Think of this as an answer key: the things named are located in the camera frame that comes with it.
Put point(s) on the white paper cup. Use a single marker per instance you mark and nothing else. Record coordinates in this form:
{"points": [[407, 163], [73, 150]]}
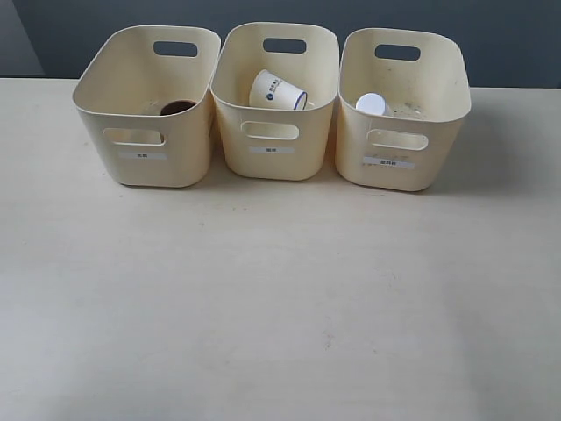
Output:
{"points": [[269, 91]]}

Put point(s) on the cream plastic bin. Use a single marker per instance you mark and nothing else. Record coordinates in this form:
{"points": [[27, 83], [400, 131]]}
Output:
{"points": [[269, 143], [423, 78], [137, 71]]}

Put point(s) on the left cream plastic bin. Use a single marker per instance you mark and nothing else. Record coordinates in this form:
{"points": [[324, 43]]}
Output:
{"points": [[137, 71]]}

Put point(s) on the right cream plastic bin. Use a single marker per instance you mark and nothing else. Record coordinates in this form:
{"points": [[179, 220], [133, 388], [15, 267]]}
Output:
{"points": [[423, 78]]}

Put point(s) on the brown wooden cup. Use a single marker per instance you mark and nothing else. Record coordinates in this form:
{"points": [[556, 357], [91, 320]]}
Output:
{"points": [[177, 107]]}

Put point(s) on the clear plastic bottle white cap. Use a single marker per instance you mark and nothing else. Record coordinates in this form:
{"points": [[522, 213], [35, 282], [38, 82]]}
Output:
{"points": [[373, 104]]}

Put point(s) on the middle cream plastic bin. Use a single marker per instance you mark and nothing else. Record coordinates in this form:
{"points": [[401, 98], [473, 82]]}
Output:
{"points": [[269, 143]]}

